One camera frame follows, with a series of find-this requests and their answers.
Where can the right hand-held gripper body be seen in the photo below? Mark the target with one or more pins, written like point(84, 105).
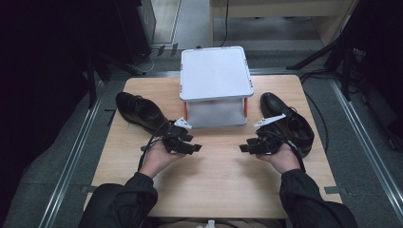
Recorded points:
point(269, 142)

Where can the person's left hand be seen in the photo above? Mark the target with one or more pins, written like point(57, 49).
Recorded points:
point(157, 158)

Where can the white two-tier shoe rack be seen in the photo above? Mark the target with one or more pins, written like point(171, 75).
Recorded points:
point(215, 72)

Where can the black metal stand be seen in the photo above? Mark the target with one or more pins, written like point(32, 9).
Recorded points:
point(92, 82)

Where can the black tripod stand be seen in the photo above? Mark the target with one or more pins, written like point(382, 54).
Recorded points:
point(316, 55)

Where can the dark computer tower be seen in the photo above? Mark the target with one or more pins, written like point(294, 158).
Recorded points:
point(136, 28)

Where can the dark curtain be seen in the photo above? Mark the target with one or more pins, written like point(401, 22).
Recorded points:
point(383, 63)
point(38, 79)

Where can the grey tape piece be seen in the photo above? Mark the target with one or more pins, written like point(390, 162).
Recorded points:
point(88, 189)
point(335, 190)

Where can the metal floor rail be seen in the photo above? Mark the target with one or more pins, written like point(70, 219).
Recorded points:
point(367, 133)
point(71, 164)

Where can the black leather shoe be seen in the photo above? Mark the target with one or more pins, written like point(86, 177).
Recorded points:
point(275, 106)
point(139, 110)

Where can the small white object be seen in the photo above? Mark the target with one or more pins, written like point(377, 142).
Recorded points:
point(207, 224)

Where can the light wooden furniture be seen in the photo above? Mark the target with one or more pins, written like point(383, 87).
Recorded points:
point(285, 8)

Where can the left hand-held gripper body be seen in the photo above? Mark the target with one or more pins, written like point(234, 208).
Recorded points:
point(173, 139)

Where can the person's right hand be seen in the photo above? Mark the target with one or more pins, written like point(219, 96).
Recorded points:
point(283, 160)

